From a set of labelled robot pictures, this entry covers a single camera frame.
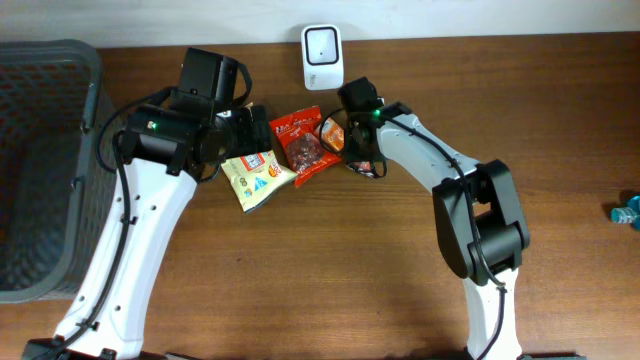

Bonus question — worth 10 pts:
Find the black red snack packet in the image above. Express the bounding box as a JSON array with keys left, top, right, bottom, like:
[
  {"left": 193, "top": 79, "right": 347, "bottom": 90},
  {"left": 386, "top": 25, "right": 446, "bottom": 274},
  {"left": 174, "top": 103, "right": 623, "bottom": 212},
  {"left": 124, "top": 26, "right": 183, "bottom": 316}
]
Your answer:
[{"left": 347, "top": 161, "right": 378, "bottom": 179}]

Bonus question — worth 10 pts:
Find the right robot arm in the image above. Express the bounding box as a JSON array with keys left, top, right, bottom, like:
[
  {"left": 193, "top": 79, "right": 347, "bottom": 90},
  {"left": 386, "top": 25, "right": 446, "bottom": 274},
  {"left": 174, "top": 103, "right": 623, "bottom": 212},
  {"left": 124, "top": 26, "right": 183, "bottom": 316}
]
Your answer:
[{"left": 337, "top": 77, "right": 530, "bottom": 359}]

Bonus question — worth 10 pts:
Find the red snack bag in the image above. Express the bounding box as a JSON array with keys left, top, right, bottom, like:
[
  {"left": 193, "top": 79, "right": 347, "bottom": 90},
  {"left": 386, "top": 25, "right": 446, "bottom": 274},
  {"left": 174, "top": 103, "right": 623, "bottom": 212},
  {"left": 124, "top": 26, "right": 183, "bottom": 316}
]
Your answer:
[{"left": 269, "top": 106, "right": 340, "bottom": 187}]

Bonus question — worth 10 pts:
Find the grey plastic mesh basket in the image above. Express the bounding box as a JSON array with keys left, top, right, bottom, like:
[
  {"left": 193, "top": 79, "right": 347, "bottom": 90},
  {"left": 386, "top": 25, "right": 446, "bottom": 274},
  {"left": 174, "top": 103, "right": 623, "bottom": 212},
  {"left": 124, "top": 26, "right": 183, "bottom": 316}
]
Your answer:
[{"left": 1, "top": 40, "right": 115, "bottom": 304}]

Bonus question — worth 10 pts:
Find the blue mouthwash bottle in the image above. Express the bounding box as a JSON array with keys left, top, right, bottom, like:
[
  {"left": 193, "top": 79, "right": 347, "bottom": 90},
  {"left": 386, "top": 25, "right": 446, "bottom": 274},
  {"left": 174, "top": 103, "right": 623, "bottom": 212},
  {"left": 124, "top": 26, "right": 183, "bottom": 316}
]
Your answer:
[{"left": 610, "top": 195, "right": 640, "bottom": 231}]

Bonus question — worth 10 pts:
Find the yellow snack bag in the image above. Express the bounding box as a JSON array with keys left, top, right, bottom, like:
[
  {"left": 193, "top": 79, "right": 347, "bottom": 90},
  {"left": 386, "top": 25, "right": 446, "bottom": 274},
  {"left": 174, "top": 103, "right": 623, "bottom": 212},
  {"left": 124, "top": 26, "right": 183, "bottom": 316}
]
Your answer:
[{"left": 219, "top": 102, "right": 299, "bottom": 214}]

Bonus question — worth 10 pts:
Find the small orange snack packet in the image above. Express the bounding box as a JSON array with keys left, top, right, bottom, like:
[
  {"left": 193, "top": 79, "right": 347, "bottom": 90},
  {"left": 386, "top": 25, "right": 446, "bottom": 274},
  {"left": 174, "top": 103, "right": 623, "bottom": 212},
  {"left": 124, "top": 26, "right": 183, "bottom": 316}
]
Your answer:
[{"left": 315, "top": 117, "right": 345, "bottom": 152}]

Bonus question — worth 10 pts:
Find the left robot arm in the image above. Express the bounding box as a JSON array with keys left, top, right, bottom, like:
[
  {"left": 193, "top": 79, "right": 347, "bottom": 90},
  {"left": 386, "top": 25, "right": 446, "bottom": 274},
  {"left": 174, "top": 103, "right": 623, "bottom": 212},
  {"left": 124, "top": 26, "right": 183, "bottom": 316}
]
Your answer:
[{"left": 22, "top": 47, "right": 271, "bottom": 359}]

